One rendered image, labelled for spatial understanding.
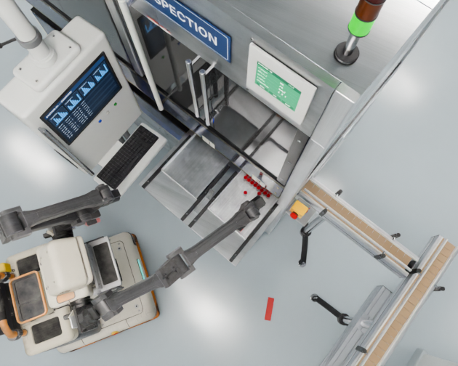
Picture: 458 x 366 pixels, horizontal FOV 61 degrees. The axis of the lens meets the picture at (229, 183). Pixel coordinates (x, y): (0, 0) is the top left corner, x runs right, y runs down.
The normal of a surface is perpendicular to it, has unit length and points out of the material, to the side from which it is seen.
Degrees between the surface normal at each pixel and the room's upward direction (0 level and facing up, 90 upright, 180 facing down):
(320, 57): 0
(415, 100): 0
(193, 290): 0
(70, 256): 43
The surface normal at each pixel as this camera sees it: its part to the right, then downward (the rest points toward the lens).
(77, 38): 0.00, -0.28
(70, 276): 0.63, -0.44
